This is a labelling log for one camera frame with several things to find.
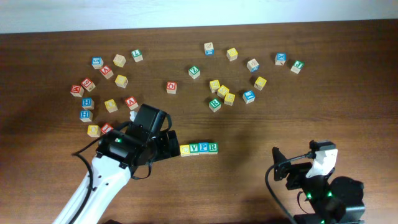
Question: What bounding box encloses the green r block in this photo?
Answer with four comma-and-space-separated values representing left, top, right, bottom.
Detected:
208, 142, 219, 154
209, 98, 221, 112

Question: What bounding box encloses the yellow block cluster middle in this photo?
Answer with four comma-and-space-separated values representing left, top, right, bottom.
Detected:
217, 85, 229, 99

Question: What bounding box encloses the blue H block far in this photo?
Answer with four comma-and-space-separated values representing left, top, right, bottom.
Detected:
81, 98, 95, 110

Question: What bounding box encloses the yellow block cluster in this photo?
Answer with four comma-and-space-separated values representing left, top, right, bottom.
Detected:
114, 75, 128, 88
217, 85, 229, 99
224, 93, 236, 106
209, 80, 221, 93

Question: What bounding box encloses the red A block far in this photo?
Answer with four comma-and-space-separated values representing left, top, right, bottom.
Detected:
99, 65, 114, 79

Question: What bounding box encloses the blue 5 number block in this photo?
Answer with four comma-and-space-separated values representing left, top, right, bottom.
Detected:
91, 57, 104, 70

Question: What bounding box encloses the yellow C letter block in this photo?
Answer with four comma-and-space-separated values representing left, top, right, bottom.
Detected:
180, 144, 190, 157

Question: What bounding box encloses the red A letter block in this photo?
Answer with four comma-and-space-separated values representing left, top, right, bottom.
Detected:
124, 96, 139, 111

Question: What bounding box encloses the red O letter block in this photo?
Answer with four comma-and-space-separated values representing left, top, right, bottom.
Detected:
166, 82, 177, 94

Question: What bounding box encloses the red I letter block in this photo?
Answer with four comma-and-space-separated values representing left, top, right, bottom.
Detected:
100, 123, 113, 134

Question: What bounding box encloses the blue h block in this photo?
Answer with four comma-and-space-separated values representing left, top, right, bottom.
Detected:
79, 110, 93, 122
81, 98, 95, 110

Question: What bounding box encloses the blue E letter block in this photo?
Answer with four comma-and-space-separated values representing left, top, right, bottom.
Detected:
243, 90, 256, 104

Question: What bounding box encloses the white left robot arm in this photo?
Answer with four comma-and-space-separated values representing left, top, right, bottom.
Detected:
54, 104, 180, 223

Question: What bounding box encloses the yellow block cluster lower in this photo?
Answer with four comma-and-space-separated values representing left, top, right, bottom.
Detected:
224, 93, 236, 106

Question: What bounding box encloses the green J letter block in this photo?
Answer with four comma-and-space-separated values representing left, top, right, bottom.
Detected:
290, 60, 305, 74

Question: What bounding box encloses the yellow Q letter block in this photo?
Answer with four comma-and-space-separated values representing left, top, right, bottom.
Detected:
87, 125, 101, 138

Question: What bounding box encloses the green Z letter block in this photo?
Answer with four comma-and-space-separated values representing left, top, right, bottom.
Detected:
188, 66, 200, 79

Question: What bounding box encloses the blue H block near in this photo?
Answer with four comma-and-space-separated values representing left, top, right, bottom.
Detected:
79, 110, 93, 122

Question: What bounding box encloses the blue X letter block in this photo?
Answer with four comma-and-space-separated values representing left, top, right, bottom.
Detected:
274, 52, 287, 65

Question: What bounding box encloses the orange sided plain block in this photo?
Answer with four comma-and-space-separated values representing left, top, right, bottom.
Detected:
246, 59, 259, 73

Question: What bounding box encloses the red 9 number block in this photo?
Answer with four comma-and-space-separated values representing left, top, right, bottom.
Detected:
81, 78, 96, 91

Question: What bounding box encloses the yellow block right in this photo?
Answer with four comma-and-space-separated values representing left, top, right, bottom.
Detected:
254, 77, 267, 91

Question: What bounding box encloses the yellow block far top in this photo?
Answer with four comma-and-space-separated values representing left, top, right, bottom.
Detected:
226, 47, 238, 61

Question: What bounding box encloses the green L letter block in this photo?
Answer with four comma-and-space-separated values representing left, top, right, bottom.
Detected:
131, 49, 143, 62

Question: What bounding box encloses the red M letter block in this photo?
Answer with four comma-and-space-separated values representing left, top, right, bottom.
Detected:
70, 85, 84, 97

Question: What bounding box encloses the yellow O letter block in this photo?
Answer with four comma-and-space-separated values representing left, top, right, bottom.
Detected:
104, 99, 118, 113

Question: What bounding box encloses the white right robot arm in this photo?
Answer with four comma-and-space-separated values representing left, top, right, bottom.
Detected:
264, 140, 365, 223

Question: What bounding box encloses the yellow sided plain block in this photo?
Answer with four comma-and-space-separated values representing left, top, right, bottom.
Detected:
113, 54, 126, 68

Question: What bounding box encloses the green V letter block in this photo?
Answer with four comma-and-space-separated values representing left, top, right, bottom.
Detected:
189, 143, 200, 156

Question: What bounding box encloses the blue sided top block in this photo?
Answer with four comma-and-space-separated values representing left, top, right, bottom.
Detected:
204, 42, 215, 55

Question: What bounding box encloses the blue P letter block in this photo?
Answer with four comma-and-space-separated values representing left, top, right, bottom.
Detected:
198, 142, 209, 154

